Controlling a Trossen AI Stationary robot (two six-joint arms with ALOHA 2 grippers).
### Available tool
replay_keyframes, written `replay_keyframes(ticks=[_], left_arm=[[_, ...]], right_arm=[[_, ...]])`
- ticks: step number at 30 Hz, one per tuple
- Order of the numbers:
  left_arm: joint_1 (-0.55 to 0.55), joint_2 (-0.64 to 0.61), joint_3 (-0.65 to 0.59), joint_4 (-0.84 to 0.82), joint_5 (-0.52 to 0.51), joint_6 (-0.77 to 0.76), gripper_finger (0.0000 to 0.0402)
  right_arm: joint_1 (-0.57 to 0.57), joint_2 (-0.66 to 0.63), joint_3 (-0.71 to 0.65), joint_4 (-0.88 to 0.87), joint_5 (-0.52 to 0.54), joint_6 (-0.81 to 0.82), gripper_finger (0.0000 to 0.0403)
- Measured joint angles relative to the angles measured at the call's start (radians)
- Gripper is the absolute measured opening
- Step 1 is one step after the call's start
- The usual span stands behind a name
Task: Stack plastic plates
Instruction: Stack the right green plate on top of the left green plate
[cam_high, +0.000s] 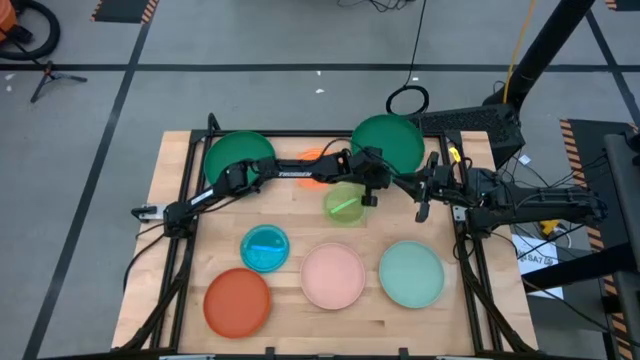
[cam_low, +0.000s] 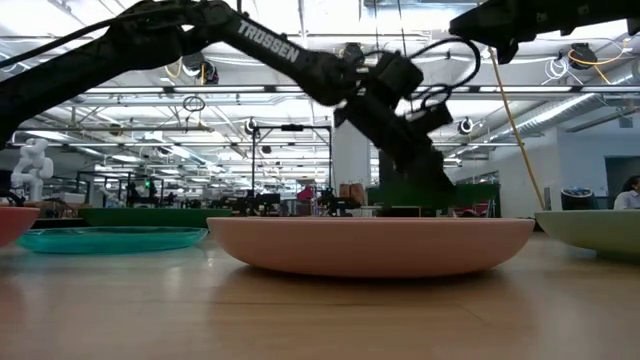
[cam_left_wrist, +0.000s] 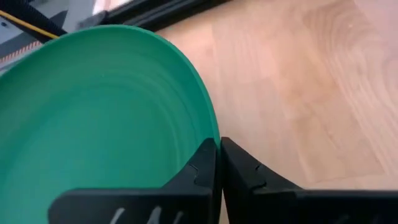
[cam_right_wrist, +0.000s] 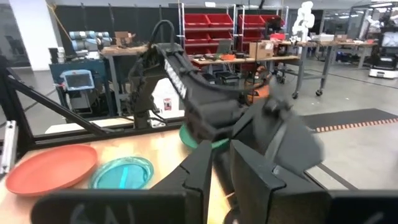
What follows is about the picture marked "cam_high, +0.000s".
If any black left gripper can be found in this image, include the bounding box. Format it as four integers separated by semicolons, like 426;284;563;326
348;146;401;208

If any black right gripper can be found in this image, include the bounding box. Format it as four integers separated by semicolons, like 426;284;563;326
394;150;454;225

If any dark green plastic plate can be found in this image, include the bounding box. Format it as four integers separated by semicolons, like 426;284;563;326
351;114;426;175
203;130;277;186

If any small transparent green plate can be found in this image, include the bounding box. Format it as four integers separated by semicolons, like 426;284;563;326
322;182;369;227

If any small transparent orange plate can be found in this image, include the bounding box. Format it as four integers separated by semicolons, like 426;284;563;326
295;147;334;191

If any mint green plastic plate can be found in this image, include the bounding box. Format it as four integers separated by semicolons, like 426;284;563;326
378;240;446;310

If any pink plastic plate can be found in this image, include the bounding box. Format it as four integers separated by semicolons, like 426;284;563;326
299;242;367;311

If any small transparent blue plate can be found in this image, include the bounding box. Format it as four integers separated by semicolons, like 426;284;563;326
239;224;291;274

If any orange plastic plate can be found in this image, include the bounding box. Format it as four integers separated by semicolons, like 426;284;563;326
203;267;273;340

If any black perforated computer case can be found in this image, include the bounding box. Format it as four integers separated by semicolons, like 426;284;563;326
417;103;527;169

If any white printed paper sheet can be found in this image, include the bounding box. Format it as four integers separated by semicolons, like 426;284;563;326
509;233;565;300

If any thick black pole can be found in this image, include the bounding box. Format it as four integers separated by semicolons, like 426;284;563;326
482;0;599;112

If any dark grey equipment stand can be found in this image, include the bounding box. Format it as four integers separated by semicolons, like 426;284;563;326
602;132;640;360

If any black tripod stand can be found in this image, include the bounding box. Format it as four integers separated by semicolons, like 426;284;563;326
29;59;89;104

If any orange vacuum cleaner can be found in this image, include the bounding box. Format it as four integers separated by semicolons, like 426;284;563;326
0;0;19;42

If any black aluminium table frame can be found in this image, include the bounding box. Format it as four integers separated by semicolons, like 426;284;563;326
117;112;539;360

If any black coiled floor cable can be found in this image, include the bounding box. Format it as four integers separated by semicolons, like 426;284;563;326
384;0;431;118

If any black cable bundle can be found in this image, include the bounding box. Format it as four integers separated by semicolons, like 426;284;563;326
337;0;416;14

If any yellow cable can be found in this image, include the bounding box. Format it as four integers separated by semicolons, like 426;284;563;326
502;0;539;105

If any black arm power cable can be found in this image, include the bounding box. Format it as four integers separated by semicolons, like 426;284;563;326
122;222;169;296

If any black vacuum hose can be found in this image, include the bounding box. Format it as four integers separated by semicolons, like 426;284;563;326
0;0;62;62

